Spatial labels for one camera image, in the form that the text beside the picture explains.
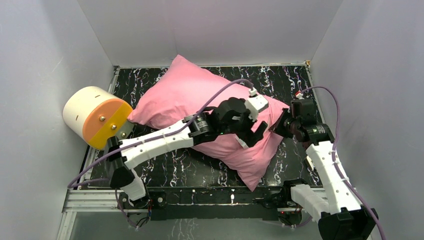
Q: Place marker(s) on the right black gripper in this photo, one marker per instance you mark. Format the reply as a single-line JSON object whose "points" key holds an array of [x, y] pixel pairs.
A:
{"points": [[276, 128]]}

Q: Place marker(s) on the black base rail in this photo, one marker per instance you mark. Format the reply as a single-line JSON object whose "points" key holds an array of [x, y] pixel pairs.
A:
{"points": [[171, 203]]}

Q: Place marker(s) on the white orange yellow cylinder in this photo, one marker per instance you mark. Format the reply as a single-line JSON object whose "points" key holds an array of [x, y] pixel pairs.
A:
{"points": [[97, 115]]}

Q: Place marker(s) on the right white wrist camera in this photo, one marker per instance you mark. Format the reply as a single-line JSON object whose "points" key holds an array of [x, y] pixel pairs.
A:
{"points": [[299, 95]]}

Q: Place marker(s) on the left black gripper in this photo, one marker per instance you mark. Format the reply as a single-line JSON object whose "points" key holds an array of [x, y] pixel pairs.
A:
{"points": [[247, 126]]}

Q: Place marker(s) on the small white clip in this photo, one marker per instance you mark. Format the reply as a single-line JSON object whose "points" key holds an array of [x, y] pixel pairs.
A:
{"points": [[309, 163]]}

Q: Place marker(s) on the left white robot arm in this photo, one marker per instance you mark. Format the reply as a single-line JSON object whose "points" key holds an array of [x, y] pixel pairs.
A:
{"points": [[125, 155]]}

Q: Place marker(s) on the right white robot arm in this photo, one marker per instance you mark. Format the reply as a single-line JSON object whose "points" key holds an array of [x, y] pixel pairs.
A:
{"points": [[339, 216]]}

